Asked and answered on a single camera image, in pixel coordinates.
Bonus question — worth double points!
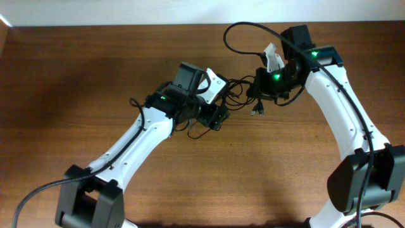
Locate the black cable bundle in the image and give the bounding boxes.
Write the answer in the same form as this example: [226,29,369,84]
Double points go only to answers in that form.
[186,75,266,140]

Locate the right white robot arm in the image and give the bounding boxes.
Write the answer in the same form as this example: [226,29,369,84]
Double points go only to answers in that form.
[247,25,404,227]

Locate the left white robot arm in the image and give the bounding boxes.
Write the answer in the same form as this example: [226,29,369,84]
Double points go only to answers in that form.
[55,62,229,228]

